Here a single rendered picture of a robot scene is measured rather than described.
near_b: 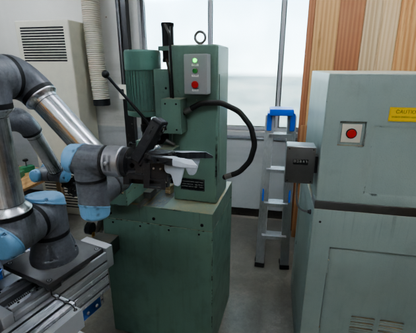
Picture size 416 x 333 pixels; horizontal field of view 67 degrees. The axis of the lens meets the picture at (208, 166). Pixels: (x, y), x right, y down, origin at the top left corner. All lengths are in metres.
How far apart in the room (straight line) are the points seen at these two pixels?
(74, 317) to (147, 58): 1.07
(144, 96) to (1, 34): 2.53
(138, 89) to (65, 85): 1.65
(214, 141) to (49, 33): 2.11
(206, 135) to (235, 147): 1.54
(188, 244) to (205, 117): 0.60
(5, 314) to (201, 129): 0.96
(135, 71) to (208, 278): 1.04
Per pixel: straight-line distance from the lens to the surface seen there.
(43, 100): 0.98
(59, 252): 1.15
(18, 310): 1.14
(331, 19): 2.76
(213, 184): 1.49
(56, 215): 1.10
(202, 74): 1.34
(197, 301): 1.72
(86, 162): 0.78
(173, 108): 1.37
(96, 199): 0.82
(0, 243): 1.00
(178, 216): 1.48
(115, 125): 3.27
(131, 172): 0.76
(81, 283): 1.26
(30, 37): 3.30
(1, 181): 0.96
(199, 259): 1.56
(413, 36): 2.88
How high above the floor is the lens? 1.44
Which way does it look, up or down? 18 degrees down
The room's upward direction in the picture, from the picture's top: straight up
